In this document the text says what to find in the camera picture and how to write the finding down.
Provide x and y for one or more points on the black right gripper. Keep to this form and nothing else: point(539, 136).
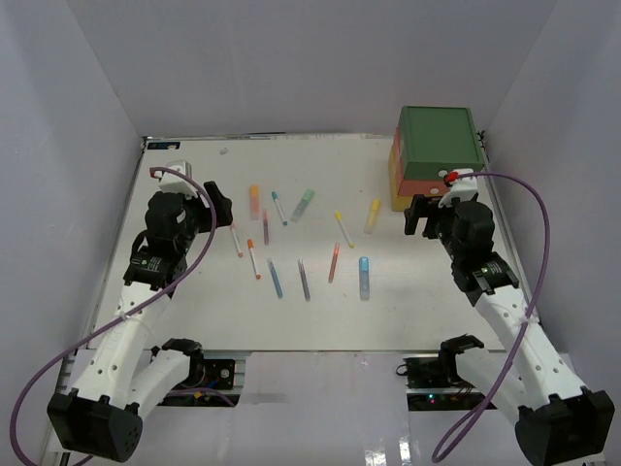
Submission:
point(422, 207)

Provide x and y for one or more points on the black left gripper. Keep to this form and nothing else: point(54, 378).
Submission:
point(223, 204)

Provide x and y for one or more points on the pink translucent gel pen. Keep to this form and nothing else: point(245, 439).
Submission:
point(266, 227)

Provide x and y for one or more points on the green drawer box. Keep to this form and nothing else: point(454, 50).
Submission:
point(429, 140)

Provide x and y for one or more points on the blue gel pen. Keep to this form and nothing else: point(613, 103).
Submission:
point(275, 278)

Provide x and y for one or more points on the red gel pen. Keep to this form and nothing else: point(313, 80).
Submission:
point(334, 262)

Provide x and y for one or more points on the purple gel pen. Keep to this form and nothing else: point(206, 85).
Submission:
point(304, 280)

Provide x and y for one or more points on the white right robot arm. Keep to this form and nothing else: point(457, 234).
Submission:
point(555, 416)

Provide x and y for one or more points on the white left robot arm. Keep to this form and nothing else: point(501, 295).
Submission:
point(103, 412)

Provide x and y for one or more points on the orange cap highlighter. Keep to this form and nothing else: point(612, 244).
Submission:
point(254, 201)

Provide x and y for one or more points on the orange cap marker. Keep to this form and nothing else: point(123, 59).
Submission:
point(253, 259)

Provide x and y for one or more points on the pink cap marker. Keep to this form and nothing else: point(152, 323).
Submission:
point(236, 240)

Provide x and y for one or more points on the yellow cap highlighter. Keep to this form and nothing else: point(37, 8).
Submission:
point(371, 220)

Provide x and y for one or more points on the teal cap marker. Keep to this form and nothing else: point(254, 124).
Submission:
point(280, 211)

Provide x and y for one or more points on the blue cap highlighter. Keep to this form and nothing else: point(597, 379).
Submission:
point(364, 278)

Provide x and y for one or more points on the yellow cap marker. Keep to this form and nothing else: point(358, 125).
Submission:
point(346, 235)

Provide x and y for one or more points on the green cap highlighter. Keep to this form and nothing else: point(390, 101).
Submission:
point(302, 205)

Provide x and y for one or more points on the blue label sticker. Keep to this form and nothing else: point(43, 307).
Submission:
point(167, 145)

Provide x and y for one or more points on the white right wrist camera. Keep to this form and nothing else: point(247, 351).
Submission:
point(462, 187)

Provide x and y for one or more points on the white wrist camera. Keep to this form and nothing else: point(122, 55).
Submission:
point(462, 187)
point(176, 181)

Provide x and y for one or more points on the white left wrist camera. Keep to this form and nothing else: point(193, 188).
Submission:
point(176, 181)

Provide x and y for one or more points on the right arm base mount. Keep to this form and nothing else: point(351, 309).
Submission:
point(429, 389)

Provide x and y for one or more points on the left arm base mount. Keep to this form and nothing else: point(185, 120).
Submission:
point(213, 386)

